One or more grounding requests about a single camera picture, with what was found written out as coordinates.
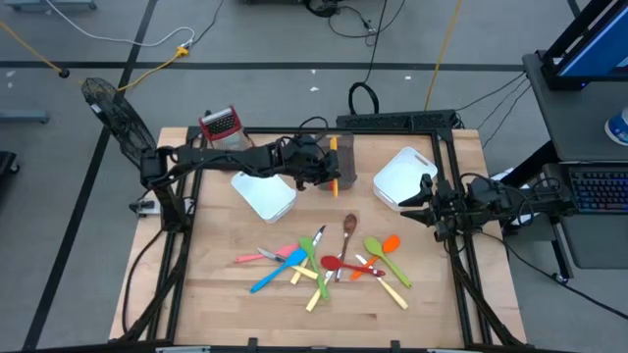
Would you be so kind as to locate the brown wooden spoon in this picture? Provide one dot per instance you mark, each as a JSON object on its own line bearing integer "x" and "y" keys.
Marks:
{"x": 350, "y": 224}

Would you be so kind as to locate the red silicone spoon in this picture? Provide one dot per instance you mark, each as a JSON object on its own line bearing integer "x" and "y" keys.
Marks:
{"x": 331, "y": 263}

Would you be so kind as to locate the black computer monitor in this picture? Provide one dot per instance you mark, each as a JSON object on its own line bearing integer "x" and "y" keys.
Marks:
{"x": 601, "y": 49}

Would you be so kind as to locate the pink silicone spatula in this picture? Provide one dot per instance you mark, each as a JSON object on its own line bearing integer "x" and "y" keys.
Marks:
{"x": 290, "y": 249}

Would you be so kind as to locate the grey black equipment cart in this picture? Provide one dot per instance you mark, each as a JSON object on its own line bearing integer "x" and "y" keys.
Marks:
{"x": 574, "y": 117}

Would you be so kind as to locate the green silicone spoon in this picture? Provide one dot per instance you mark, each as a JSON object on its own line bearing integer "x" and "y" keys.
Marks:
{"x": 373, "y": 246}
{"x": 307, "y": 245}

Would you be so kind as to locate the black floor fan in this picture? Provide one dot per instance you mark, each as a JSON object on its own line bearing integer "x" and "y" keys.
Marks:
{"x": 120, "y": 122}

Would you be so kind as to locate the cream spatula back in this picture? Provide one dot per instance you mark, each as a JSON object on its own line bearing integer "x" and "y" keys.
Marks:
{"x": 314, "y": 300}

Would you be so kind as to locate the white plastic bin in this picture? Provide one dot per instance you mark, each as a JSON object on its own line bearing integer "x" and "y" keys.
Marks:
{"x": 265, "y": 198}
{"x": 402, "y": 179}

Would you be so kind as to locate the black caster base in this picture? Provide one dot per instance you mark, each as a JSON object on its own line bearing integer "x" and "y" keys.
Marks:
{"x": 6, "y": 164}

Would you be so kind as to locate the black backlit keyboard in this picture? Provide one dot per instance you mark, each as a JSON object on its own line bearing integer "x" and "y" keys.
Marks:
{"x": 601, "y": 188}

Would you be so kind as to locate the red steel box grater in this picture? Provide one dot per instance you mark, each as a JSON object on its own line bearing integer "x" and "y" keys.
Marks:
{"x": 223, "y": 128}

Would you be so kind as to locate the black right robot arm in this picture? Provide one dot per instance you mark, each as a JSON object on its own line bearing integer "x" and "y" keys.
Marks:
{"x": 535, "y": 201}

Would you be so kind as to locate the white paper sheet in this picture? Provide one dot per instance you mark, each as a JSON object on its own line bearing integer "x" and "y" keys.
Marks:
{"x": 503, "y": 175}

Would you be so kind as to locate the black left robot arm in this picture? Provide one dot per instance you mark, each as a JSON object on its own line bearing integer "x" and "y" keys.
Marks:
{"x": 221, "y": 157}

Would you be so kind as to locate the yellow silicone spoon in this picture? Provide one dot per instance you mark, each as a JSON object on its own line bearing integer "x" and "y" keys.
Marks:
{"x": 334, "y": 143}

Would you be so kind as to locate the black floor puck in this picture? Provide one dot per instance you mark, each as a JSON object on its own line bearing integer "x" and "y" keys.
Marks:
{"x": 64, "y": 73}

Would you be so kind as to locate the grey stand base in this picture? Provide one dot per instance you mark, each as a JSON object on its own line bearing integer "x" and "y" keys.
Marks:
{"x": 49, "y": 4}
{"x": 22, "y": 116}

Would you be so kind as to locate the grey translucent plastic bin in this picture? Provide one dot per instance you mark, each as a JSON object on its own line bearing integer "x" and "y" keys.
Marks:
{"x": 347, "y": 162}

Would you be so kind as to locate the blue white round container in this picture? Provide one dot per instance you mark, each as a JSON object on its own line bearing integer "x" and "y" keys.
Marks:
{"x": 619, "y": 128}

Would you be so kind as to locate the silver aluminium rail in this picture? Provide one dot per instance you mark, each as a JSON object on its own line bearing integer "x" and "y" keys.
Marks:
{"x": 181, "y": 350}
{"x": 451, "y": 351}

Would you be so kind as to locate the black perforated control box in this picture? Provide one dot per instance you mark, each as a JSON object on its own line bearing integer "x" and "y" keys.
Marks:
{"x": 392, "y": 120}

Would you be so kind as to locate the blue silicone spoon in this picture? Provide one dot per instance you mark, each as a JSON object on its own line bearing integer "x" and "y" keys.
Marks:
{"x": 296, "y": 257}

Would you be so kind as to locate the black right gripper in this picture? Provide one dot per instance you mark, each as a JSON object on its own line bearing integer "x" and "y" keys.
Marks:
{"x": 449, "y": 208}

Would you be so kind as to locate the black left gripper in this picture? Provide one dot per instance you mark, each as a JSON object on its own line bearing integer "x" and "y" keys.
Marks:
{"x": 304, "y": 162}

